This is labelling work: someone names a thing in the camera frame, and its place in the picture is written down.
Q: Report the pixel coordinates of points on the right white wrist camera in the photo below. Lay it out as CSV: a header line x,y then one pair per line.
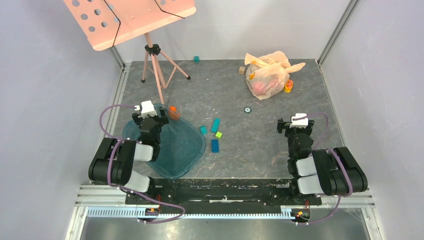
x,y
299,120

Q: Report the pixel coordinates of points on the aluminium frame rail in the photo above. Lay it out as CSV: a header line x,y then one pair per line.
x,y
108,202

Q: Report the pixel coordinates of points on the pink music stand desk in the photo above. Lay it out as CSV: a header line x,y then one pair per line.
x,y
107,23

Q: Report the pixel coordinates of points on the lime green cube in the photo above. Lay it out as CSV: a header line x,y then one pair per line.
x,y
218,134

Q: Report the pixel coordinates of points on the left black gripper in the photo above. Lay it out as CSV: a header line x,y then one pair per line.
x,y
163,120

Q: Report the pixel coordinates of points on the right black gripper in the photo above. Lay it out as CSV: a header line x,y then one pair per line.
x,y
296,129

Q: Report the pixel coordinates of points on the small teal cube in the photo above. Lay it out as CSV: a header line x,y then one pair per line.
x,y
196,59

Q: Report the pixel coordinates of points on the teal small block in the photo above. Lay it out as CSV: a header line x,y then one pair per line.
x,y
203,130

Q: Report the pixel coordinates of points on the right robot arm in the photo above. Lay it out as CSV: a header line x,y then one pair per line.
x,y
329,172

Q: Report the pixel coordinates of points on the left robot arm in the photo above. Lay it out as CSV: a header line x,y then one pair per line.
x,y
113,161

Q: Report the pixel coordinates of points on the teal long block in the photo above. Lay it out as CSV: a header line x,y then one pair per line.
x,y
215,125

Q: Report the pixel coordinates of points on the yellow butterfly toy block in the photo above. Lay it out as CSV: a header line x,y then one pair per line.
x,y
288,86

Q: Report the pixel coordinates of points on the small wooden cube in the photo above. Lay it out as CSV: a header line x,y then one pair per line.
x,y
242,70

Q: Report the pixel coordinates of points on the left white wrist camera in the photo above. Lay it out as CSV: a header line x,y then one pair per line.
x,y
146,109

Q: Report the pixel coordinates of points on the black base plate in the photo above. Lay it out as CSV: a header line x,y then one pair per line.
x,y
227,195

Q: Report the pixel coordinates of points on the translucent cream plastic bag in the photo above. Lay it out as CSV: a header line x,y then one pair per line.
x,y
267,75

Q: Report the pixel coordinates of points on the blue lego brick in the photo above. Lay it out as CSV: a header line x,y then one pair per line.
x,y
215,147

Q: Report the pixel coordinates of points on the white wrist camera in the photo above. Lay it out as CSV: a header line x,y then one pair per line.
x,y
146,109
299,120

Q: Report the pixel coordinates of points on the teal plastic tray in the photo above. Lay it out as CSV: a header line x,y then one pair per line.
x,y
181,147

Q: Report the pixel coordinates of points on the orange curved toy block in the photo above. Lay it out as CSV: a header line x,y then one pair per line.
x,y
173,114

